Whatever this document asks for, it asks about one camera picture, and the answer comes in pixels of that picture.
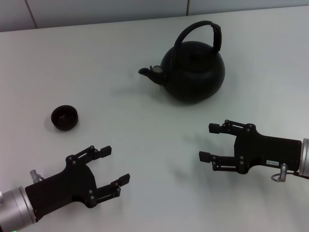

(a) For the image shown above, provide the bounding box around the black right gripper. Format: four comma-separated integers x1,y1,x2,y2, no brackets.
198,119,304,175

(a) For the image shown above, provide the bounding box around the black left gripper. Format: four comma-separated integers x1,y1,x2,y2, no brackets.
25,145,131,216

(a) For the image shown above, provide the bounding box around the black round teapot with handle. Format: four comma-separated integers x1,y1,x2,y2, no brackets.
138,20,226,106

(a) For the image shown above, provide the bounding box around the small dark teacup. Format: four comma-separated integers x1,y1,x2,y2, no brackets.
51,104,80,131

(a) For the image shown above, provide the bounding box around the right gripper cable with plug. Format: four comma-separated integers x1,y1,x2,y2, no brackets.
270,163,300,182

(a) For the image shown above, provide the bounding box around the left gripper metal cable plug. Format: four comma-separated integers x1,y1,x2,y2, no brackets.
29,170,46,184

